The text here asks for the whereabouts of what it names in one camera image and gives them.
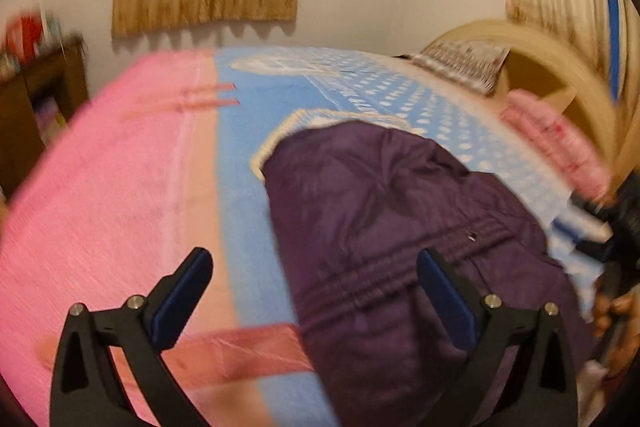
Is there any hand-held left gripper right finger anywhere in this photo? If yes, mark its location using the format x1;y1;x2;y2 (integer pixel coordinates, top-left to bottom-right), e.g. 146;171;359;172
416;248;581;427

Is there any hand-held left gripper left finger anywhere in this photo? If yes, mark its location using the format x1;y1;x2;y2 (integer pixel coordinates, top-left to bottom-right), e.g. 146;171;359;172
49;247;216;427

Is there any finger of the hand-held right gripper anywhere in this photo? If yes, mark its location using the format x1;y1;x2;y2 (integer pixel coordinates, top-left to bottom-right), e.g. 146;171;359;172
575;239;617;262
571;193;615;215

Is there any purple padded jacket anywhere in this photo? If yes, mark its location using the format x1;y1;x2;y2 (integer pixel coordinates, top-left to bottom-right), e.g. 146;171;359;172
262;121;601;427

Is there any person's right hand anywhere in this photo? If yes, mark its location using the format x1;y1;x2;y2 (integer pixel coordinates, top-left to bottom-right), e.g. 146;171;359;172
592;289;640;380

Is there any folded pink quilt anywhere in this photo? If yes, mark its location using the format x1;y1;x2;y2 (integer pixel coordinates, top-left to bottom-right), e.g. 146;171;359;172
500;89;614;201

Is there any pink fleece blanket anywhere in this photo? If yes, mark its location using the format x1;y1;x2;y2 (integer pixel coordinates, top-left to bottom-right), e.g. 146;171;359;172
0;49;321;424

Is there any blue dotted blanket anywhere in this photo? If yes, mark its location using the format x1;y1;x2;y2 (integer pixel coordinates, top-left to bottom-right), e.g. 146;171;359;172
212;46;617;427

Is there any cream wooden bed headboard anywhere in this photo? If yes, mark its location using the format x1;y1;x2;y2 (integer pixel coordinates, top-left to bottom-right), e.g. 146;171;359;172
425;19;640;188

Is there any striped patterned pillow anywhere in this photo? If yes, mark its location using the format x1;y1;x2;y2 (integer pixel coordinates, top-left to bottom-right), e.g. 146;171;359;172
412;41;511;96

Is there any stack of books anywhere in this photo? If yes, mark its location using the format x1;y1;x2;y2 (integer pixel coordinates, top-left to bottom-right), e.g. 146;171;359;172
34;98;69;144

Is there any brown wooden desk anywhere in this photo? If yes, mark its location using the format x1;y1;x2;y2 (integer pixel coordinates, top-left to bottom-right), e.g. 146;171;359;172
0;36;91;204

